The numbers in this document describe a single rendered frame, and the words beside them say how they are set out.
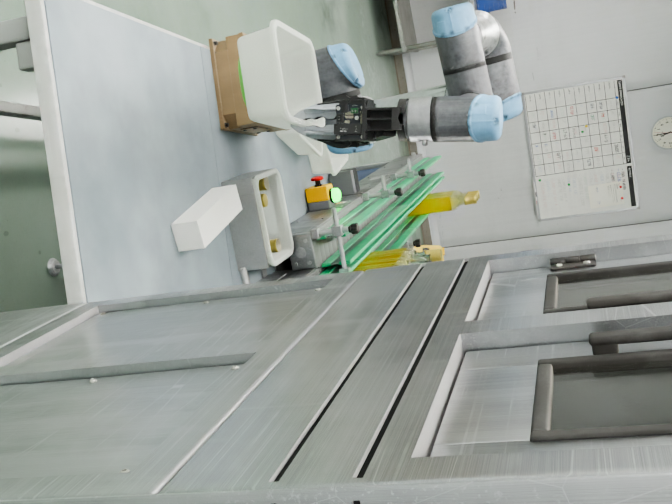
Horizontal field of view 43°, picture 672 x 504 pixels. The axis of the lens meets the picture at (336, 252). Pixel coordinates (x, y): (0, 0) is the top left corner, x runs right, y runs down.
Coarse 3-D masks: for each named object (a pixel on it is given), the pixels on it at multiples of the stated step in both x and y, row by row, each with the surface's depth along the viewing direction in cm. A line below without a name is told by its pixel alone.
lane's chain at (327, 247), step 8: (376, 192) 294; (392, 200) 317; (384, 208) 303; (376, 216) 290; (360, 224) 269; (320, 240) 228; (328, 240) 235; (336, 240) 242; (344, 240) 250; (320, 248) 227; (328, 248) 234; (336, 248) 241; (320, 256) 226; (328, 256) 233; (320, 264) 225
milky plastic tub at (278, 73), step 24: (240, 48) 142; (264, 48) 140; (288, 48) 157; (312, 48) 159; (240, 72) 144; (264, 72) 141; (288, 72) 160; (312, 72) 159; (264, 96) 141; (288, 96) 160; (312, 96) 160; (264, 120) 143; (288, 120) 141; (312, 120) 160
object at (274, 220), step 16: (256, 176) 201; (272, 176) 215; (256, 192) 200; (272, 192) 216; (272, 208) 217; (272, 224) 218; (288, 224) 217; (288, 240) 218; (272, 256) 211; (288, 256) 214
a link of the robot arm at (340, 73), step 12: (324, 48) 207; (336, 48) 206; (348, 48) 207; (324, 60) 205; (336, 60) 204; (348, 60) 204; (324, 72) 205; (336, 72) 205; (348, 72) 204; (360, 72) 211; (324, 84) 206; (336, 84) 206; (348, 84) 206; (360, 84) 207; (324, 96) 207
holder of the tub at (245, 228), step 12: (228, 180) 204; (240, 180) 200; (240, 192) 201; (252, 192) 200; (252, 204) 201; (240, 216) 202; (252, 216) 202; (240, 228) 203; (252, 228) 202; (240, 240) 204; (252, 240) 203; (240, 252) 204; (252, 252) 204; (264, 252) 203; (240, 264) 205; (252, 264) 204; (264, 264) 204; (264, 276) 219; (276, 276) 218
